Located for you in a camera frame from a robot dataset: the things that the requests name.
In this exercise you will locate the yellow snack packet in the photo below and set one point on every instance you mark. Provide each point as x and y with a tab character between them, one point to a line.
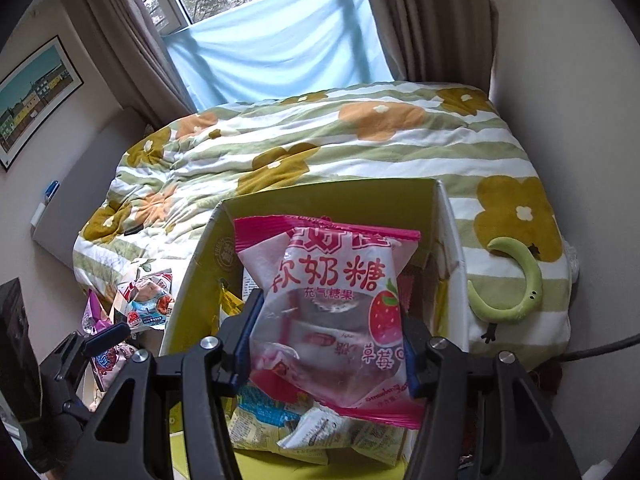
230	302

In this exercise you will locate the red and blue snack packet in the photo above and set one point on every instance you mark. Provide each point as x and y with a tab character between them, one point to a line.
112	366

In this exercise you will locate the floral striped blanket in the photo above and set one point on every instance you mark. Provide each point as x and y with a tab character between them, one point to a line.
350	160

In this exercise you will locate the light blue cloth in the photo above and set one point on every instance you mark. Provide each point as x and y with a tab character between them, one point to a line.
280	45

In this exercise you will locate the green crescent toy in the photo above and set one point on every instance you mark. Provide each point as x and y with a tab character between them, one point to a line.
530	270

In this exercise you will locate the grey headboard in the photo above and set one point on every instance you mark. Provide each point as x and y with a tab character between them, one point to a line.
85	185

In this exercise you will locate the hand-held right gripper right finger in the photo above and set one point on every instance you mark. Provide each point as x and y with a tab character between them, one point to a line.
409	362

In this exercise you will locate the purple snack packet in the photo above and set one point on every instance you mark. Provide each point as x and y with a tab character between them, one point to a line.
95	317

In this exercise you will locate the black flat object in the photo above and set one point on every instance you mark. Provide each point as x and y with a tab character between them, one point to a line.
15	345

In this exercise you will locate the brown curtain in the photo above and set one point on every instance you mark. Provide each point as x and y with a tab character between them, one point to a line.
130	45
430	20

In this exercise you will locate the framed picture of houses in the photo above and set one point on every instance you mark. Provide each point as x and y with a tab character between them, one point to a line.
35	100

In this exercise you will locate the clear white snack packet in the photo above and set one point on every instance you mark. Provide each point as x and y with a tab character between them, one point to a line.
310	430

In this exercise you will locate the large pink strawberry snack packet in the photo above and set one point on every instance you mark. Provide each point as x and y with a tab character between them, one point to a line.
330	280

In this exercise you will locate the small blue and white item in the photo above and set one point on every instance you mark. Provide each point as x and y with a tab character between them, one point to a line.
52	191

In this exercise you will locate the yellow-green cardboard box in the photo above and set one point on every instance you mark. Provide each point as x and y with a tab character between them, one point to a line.
200	280

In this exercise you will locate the blue and white snack packet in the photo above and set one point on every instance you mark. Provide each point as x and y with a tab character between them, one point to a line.
255	402

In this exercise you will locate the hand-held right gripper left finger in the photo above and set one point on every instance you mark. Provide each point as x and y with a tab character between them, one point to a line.
245	322

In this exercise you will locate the white pink blue snack packet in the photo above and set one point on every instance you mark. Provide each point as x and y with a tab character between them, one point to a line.
147	300

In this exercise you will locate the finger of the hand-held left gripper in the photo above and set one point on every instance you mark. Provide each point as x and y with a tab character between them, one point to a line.
106	337

